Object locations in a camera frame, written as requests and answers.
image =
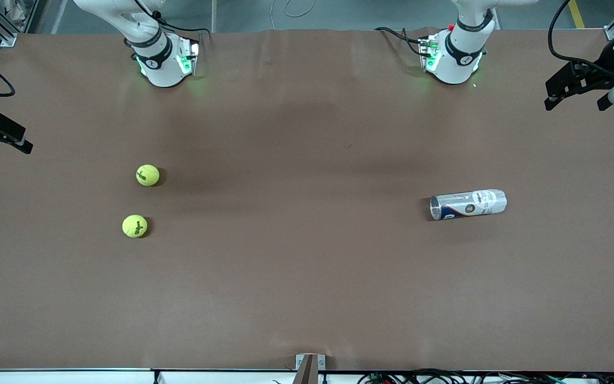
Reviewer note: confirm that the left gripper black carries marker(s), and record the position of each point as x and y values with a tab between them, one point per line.
598	75

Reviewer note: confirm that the yellow Wilson tennis ball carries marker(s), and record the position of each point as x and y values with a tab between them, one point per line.
147	175
134	226

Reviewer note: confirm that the clear tennis ball can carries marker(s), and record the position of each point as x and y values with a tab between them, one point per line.
467	204

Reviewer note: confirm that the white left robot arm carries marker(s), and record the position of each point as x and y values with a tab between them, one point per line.
459	58

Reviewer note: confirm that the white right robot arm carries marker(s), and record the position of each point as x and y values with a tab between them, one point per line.
160	69

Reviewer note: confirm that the brown table cover sheet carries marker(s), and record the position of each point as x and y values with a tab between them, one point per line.
307	266

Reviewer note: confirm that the white table edge rail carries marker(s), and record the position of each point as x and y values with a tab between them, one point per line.
46	377

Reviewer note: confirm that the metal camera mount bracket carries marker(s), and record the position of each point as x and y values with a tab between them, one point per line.
309	368

